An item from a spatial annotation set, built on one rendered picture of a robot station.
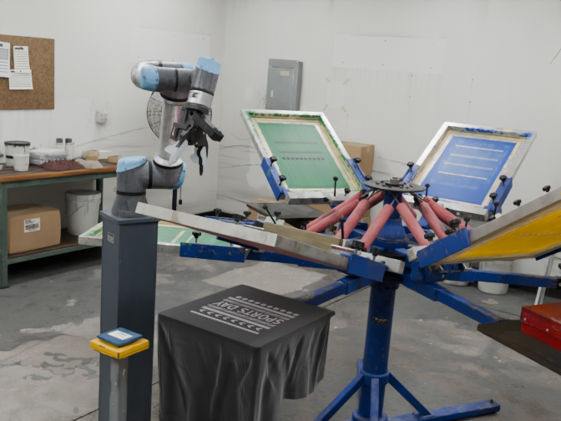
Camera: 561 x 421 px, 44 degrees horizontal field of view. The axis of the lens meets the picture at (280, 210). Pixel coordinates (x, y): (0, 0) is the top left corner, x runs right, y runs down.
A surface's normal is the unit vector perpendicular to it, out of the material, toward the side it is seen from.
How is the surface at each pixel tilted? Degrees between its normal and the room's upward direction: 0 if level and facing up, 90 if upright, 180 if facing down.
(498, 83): 90
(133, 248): 90
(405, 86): 90
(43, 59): 90
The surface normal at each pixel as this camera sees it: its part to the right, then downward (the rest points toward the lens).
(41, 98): 0.82, 0.17
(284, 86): -0.57, 0.12
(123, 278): 0.60, 0.20
